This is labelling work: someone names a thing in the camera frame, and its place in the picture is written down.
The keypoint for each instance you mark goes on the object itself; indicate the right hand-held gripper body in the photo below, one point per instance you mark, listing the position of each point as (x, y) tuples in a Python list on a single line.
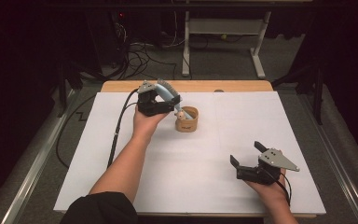
[(267, 172)]

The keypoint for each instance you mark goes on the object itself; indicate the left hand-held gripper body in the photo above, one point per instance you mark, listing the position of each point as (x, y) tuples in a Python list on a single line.
[(149, 107)]

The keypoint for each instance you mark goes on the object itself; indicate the light blue hairbrush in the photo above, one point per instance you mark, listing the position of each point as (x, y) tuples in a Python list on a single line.
[(164, 91)]

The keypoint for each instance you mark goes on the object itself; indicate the tan cup with animal figure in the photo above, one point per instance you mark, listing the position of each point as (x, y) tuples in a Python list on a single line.
[(188, 126)]

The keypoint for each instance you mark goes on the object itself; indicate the person's left hand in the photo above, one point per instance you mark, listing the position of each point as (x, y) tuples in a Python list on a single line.
[(146, 126)]

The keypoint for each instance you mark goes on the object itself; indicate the person's right hand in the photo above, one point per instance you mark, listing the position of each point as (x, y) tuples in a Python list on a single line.
[(272, 191)]

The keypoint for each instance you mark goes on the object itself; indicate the white table cover sheet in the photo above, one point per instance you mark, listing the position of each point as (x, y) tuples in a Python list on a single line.
[(199, 186)]

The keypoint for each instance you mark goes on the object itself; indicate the small yellow-green ball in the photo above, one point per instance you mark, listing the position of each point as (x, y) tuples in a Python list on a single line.
[(224, 36)]

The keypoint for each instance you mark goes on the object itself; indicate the black metal stand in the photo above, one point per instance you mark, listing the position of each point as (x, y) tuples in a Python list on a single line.
[(318, 93), (61, 93)]

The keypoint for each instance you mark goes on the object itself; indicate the black computer tower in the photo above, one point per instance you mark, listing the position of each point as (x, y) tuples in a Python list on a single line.
[(105, 37)]

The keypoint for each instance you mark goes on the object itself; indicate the person's black sleeve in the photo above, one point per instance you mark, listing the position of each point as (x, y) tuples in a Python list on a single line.
[(102, 210)]

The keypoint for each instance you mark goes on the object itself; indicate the metal floor rail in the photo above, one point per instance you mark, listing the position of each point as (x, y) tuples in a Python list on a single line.
[(35, 168), (338, 168)]

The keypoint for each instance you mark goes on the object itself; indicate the white metal desk frame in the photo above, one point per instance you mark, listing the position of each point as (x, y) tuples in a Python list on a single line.
[(223, 26)]

